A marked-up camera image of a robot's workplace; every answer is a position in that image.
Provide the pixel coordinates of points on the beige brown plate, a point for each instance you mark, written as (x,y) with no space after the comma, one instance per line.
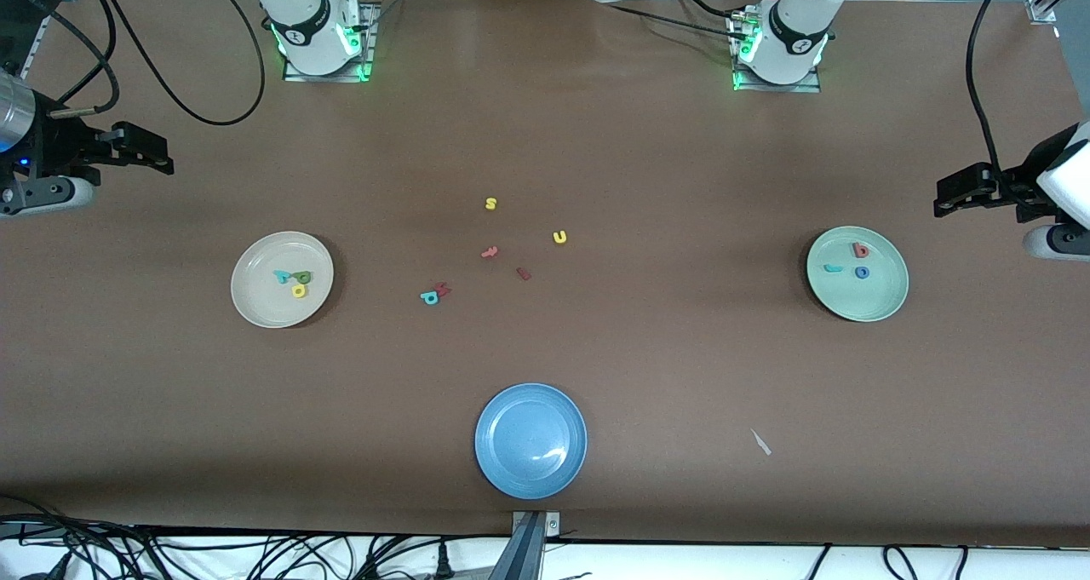
(272,303)

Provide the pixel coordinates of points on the blue plate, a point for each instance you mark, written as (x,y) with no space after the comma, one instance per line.
(530,441)

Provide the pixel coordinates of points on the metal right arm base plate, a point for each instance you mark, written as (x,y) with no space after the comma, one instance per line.
(368,43)

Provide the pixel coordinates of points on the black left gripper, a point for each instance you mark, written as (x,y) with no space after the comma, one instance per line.
(1025,175)

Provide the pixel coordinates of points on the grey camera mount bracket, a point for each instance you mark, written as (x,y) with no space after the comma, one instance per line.
(528,546)

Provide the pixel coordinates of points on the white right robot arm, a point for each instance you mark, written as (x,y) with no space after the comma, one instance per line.
(306,18)

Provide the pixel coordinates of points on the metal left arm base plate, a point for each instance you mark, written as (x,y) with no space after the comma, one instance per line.
(741,86)

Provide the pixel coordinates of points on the brown table cover sheet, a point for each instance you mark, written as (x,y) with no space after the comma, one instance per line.
(545,120)

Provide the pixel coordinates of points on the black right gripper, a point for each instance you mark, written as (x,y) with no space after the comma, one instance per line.
(53,146)

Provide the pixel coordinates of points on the white paper scrap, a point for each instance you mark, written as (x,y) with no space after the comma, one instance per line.
(760,442)

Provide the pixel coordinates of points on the light green plate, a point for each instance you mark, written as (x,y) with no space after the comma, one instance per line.
(869,295)

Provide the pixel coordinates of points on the teal letter P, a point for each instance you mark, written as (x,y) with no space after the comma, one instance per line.
(430,298)

